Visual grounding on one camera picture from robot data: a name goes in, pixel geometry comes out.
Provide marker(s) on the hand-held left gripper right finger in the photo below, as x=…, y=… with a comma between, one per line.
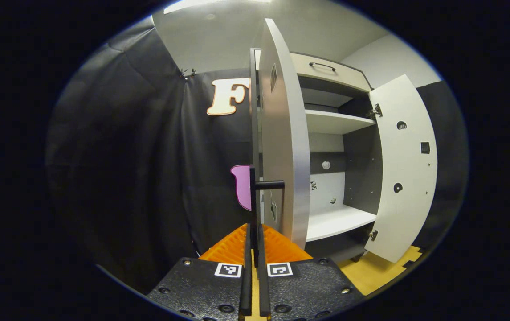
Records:
x=263, y=290

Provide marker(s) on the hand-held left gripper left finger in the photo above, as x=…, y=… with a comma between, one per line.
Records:
x=246, y=285

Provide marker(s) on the white double-door shoe cabinet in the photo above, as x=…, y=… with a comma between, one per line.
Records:
x=361, y=169

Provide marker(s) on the white shoe cabinet door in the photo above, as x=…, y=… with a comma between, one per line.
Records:
x=286, y=133
x=406, y=178

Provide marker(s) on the white cabinet shelf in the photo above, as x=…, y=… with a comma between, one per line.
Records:
x=335, y=220
x=335, y=121

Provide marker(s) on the metal door hinge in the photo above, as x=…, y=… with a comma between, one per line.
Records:
x=375, y=111
x=373, y=235

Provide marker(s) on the white cabinet drawer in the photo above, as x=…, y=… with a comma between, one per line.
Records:
x=348, y=78

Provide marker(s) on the black backdrop cloth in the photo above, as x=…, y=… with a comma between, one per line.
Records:
x=125, y=169

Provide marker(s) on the ceiling light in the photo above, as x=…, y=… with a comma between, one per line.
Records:
x=219, y=4

